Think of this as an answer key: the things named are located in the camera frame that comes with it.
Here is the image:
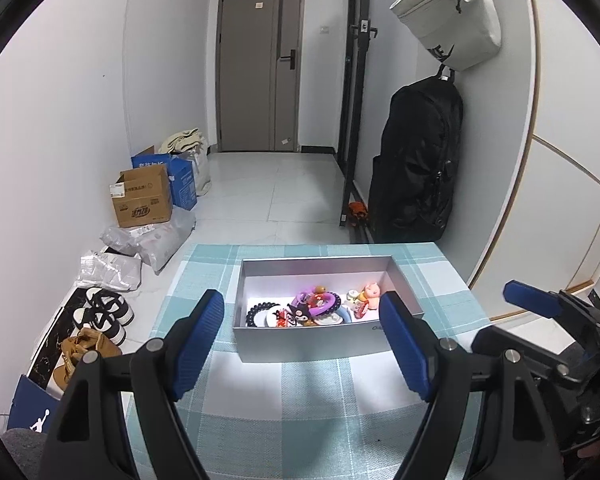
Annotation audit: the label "black bead bracelet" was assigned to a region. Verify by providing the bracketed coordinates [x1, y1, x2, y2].
[244, 300, 282, 330]

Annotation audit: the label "pink pig figurine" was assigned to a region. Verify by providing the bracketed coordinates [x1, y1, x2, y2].
[362, 282, 381, 311]

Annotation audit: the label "light blue ring bracelet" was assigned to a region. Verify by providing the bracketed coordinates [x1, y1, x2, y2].
[324, 304, 354, 326]

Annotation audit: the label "purple ring bracelet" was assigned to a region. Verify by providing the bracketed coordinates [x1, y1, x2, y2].
[287, 286, 342, 319]

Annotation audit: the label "clear red charm keychain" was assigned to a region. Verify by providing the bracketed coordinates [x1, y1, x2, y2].
[344, 289, 368, 320]

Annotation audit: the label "teal plaid tablecloth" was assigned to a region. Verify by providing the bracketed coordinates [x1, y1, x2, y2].
[151, 243, 488, 479]

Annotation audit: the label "brown shoes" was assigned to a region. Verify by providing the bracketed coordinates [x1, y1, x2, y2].
[53, 327, 122, 391]

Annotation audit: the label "silver phone box lid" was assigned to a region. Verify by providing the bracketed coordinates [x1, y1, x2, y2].
[233, 256, 424, 363]

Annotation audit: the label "grey plastic parcel bag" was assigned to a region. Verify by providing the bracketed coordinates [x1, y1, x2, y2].
[100, 207, 196, 275]

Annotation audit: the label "brown cardboard box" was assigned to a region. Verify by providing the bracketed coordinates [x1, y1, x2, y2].
[109, 165, 172, 228]

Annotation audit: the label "black backpack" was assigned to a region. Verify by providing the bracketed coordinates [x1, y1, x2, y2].
[368, 65, 464, 243]

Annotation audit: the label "blue Jordan shoe box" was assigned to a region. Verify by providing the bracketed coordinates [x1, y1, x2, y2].
[7, 375, 59, 434]

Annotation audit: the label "blue cardboard box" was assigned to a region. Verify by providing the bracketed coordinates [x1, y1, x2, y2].
[131, 150, 197, 210]

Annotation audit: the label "cream tote bag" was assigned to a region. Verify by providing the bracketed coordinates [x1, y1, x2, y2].
[158, 128, 211, 196]

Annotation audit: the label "white sling bag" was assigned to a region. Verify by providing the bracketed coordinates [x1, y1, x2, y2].
[390, 0, 502, 72]

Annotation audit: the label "grey brown door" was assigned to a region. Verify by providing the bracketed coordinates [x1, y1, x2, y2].
[215, 0, 303, 153]

